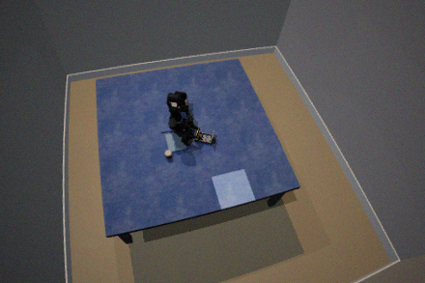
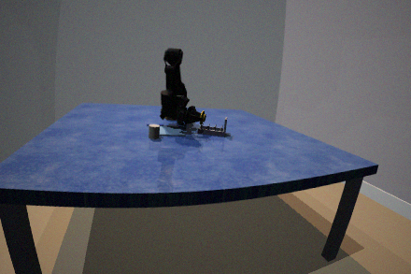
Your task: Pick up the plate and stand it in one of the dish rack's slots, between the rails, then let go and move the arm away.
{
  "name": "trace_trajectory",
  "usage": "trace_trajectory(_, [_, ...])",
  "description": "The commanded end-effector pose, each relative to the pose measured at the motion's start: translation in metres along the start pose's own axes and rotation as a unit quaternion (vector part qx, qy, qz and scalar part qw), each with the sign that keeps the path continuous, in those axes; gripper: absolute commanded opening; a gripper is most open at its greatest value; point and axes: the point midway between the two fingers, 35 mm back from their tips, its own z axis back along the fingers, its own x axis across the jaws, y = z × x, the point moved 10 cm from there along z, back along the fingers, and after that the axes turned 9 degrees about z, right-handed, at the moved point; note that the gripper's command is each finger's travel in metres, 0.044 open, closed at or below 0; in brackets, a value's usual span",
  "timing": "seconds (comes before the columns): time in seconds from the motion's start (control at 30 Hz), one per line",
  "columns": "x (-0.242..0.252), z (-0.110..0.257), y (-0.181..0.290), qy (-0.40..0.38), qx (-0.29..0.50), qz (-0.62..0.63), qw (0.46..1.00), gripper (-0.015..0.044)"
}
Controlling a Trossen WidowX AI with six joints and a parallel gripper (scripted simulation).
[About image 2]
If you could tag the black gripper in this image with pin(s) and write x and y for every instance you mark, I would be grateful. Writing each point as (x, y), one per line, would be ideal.
(188, 116)

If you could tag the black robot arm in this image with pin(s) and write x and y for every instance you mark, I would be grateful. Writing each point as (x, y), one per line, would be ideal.
(174, 85)

